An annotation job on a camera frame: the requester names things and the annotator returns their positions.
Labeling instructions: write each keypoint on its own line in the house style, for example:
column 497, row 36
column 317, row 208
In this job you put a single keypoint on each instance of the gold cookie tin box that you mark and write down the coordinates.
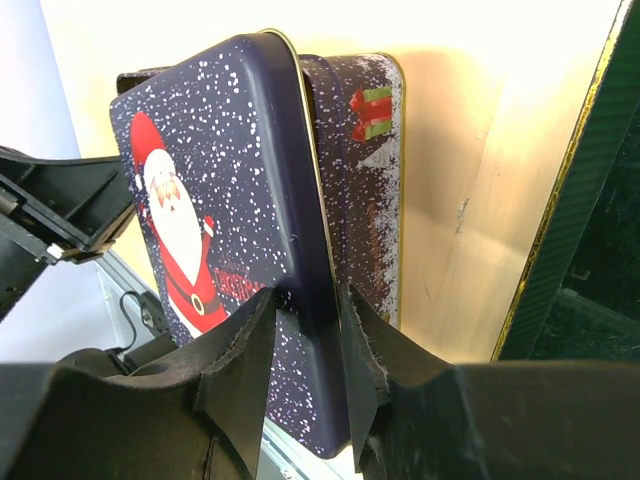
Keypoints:
column 355, row 105

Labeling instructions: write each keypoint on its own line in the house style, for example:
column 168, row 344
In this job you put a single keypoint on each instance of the gold tin lid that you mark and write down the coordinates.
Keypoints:
column 219, row 153

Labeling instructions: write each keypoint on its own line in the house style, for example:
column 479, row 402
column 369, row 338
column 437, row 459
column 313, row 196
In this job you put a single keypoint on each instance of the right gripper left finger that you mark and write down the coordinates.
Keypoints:
column 195, row 413

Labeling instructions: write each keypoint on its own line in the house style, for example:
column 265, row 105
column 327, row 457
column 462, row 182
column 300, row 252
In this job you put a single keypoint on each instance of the black tray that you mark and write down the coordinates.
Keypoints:
column 599, row 132

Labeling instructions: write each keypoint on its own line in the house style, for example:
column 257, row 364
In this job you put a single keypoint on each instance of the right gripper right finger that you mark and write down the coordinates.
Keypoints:
column 413, row 415

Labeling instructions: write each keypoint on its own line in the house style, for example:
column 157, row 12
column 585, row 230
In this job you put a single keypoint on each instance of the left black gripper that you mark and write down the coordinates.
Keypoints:
column 56, row 210

